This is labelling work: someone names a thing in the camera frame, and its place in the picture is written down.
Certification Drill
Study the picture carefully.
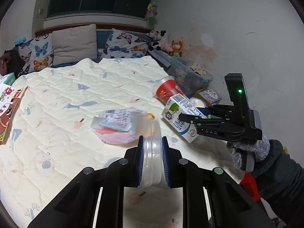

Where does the round yogurt cup lid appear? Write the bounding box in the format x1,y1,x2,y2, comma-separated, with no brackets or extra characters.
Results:
189,97,207,108

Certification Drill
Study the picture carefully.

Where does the white blue milk carton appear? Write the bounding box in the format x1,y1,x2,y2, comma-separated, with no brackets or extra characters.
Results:
161,94,207,143

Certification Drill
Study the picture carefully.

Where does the clear plastic bag with label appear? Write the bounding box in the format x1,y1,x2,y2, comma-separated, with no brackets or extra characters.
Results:
90,108,147,145

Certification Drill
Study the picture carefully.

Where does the right dark sleeve forearm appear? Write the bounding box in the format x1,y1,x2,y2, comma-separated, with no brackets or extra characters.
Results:
251,139,303,227

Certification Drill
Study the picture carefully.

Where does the right gloved hand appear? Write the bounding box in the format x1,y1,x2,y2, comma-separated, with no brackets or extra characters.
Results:
226,136,271,172

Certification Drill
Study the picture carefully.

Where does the clear plastic yogurt tub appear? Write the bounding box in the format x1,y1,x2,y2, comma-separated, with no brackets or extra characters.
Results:
139,113,163,187

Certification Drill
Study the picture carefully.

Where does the cardboard box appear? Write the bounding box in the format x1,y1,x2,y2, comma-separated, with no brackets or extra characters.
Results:
195,88,222,106

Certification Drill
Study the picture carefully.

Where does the colourful booklet in box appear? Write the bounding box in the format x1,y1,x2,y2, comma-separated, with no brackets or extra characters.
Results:
200,89,221,103

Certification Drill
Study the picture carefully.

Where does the red plastic stool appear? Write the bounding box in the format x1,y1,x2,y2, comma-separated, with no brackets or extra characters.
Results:
239,172,261,202

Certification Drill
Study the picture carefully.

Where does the red snack cup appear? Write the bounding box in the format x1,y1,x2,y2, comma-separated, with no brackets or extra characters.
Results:
153,76,185,104

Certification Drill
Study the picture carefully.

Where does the clear plastic storage bin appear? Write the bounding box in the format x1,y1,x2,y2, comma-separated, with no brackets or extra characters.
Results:
167,57,213,97

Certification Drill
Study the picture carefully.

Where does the patterned cloth in bin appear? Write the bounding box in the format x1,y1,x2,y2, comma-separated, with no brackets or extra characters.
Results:
189,62,206,76

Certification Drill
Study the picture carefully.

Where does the white quilted blanket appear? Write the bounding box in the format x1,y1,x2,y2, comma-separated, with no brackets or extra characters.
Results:
1,57,243,227

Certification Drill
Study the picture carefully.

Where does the orange fox plush toy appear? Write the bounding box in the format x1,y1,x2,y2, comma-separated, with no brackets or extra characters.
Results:
169,40,183,57

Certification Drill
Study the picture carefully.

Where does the cow plush toy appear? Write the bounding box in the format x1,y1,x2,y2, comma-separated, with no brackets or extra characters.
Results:
146,30,169,51

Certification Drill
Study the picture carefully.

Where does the butterfly pillow right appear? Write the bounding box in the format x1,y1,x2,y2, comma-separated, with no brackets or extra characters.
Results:
101,28,149,59

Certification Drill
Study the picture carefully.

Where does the butterfly pillow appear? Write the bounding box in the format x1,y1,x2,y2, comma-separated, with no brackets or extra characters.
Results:
18,33,54,76
101,28,149,59

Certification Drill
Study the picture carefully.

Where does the beige pillow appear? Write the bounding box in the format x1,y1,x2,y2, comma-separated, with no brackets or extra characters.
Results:
51,24,97,65

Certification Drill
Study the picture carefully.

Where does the cartoon printed paper bag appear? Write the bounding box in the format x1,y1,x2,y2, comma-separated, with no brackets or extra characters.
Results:
0,83,27,145

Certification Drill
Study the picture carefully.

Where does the butterfly pillow left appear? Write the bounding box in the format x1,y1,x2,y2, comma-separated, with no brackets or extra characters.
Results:
18,33,54,76

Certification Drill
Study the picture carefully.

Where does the paper flower wall decoration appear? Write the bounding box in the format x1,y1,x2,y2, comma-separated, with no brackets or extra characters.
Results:
146,2,158,28

